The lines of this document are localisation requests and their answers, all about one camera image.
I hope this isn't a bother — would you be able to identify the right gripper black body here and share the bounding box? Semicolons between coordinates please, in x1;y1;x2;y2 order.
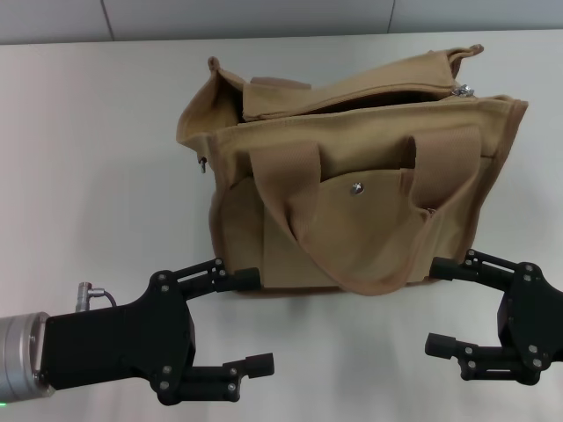
496;280;563;375

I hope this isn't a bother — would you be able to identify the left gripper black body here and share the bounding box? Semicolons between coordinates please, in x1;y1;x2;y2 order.
39;288;197;393

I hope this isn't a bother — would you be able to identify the khaki canvas food bag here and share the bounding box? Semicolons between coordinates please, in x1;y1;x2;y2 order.
175;43;530;298

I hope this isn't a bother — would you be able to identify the left silver cable connector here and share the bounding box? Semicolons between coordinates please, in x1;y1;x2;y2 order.
75;282;118;316

